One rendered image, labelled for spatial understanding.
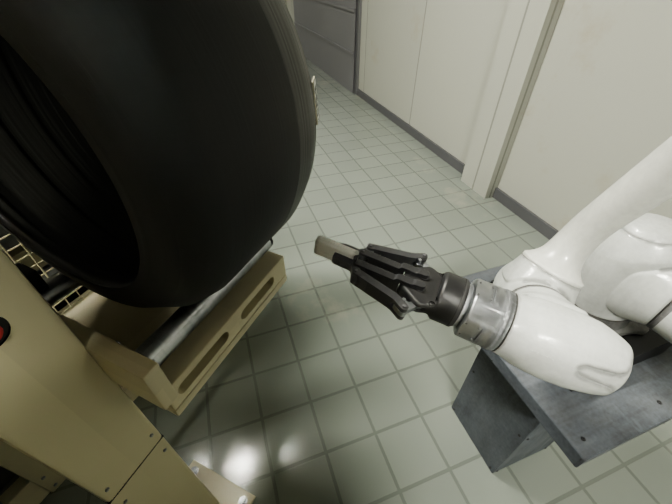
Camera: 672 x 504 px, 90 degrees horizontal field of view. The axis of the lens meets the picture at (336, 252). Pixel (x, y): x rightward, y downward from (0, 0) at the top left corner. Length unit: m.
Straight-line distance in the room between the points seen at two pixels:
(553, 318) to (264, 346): 1.36
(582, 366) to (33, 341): 0.68
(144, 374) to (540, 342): 0.52
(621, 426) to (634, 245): 0.38
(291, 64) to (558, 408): 0.83
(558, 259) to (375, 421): 1.05
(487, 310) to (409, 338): 1.23
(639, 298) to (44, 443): 1.03
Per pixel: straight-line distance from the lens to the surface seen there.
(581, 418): 0.94
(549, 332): 0.51
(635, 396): 1.04
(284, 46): 0.48
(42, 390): 0.62
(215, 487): 1.46
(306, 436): 1.47
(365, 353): 1.63
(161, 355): 0.62
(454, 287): 0.49
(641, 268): 0.87
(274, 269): 0.76
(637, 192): 0.59
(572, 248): 0.64
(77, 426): 0.70
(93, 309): 0.90
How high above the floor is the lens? 1.38
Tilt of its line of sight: 41 degrees down
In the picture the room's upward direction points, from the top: straight up
